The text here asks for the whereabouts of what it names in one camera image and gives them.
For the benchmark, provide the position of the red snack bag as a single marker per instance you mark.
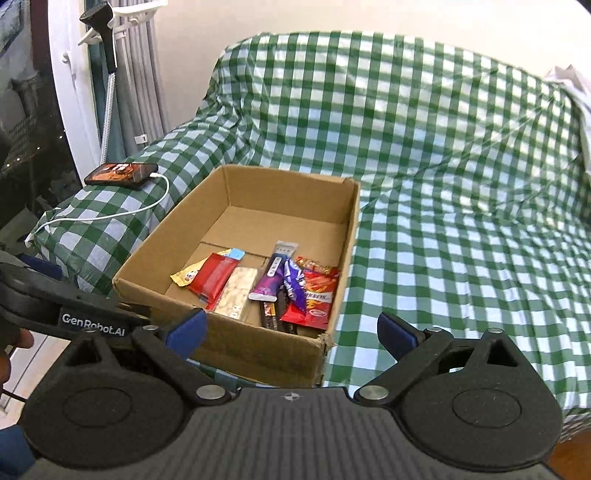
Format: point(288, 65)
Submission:
point(314, 300)

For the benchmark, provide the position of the grey curtain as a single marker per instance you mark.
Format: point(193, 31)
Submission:
point(138, 78)

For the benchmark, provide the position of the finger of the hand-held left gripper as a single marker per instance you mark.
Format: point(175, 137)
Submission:
point(137, 316)

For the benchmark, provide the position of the long purple bar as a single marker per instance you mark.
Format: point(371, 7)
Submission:
point(270, 277)

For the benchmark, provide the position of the white curtain clip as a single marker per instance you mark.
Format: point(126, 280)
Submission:
point(140, 138)

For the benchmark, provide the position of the white plastic hanger bracket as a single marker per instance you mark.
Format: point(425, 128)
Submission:
point(135, 14)

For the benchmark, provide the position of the green checked cloth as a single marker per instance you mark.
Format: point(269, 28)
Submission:
point(415, 138)

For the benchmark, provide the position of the small red gold packet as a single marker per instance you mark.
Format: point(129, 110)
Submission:
point(318, 266)

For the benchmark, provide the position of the brown cardboard box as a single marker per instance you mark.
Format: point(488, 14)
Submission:
point(258, 364)

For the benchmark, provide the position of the person's left hand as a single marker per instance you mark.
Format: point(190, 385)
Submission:
point(24, 340)

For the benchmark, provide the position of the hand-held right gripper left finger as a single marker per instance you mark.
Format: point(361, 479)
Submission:
point(185, 333)

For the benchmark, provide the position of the light blue stick packet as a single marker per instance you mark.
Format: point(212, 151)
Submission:
point(232, 254)

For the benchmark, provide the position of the white silver packet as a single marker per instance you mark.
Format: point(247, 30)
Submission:
point(286, 248)

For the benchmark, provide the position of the yellow packet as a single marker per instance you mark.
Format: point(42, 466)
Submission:
point(187, 274)

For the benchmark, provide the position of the purple candy packet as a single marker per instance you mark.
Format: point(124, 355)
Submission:
point(295, 286)

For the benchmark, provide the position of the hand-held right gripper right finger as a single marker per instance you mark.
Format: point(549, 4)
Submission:
point(396, 334)

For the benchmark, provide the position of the white rice cracker packet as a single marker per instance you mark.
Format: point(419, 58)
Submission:
point(236, 290)

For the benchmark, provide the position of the black smartphone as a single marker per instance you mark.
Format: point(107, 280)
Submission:
point(121, 174)

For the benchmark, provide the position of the dark brown bar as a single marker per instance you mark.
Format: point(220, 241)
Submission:
point(277, 318)

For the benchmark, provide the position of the black garment steamer head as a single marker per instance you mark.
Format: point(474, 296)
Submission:
point(104, 27)

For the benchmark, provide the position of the person's blue clothing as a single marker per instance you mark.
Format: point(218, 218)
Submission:
point(14, 452)

